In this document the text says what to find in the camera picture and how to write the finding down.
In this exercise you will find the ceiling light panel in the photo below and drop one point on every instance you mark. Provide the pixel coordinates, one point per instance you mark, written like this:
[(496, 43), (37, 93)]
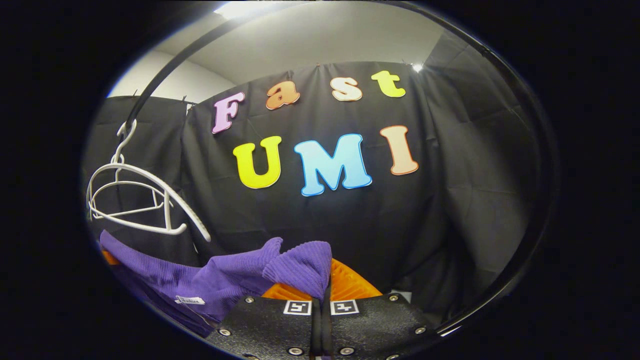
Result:
[(247, 9)]

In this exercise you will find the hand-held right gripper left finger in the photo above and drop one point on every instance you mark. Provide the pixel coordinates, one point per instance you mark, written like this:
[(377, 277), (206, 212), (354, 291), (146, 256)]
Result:
[(270, 325)]

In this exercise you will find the black metal clothes rack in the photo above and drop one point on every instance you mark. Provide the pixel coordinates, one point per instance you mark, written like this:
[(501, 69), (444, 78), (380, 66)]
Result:
[(500, 295)]

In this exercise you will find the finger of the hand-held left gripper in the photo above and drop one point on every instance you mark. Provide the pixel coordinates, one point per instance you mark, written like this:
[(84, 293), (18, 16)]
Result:
[(110, 258)]

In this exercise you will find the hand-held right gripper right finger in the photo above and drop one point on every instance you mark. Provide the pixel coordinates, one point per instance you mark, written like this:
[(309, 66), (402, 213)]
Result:
[(375, 325)]

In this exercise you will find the purple ribbed jacket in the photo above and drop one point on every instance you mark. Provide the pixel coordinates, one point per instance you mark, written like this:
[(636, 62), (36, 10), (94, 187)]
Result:
[(235, 275)]

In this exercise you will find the white plastic clothes hanger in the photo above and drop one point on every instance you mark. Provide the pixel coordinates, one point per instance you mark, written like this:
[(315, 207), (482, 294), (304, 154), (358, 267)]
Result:
[(170, 231), (127, 182)]

